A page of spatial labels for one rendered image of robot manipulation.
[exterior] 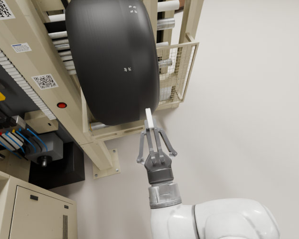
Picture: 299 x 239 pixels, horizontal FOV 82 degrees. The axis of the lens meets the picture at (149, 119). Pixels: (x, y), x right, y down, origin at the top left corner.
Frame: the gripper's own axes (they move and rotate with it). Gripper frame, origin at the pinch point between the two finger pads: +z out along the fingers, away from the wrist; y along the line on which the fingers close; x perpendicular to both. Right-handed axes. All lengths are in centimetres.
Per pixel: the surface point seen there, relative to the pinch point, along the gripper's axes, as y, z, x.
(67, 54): 39, 63, 31
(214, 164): -68, -11, 127
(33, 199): 67, -16, 53
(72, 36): 20.6, 28.8, -11.0
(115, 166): 32, 5, 127
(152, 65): -4.2, 18.3, -4.2
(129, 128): 8.7, 12.9, 42.6
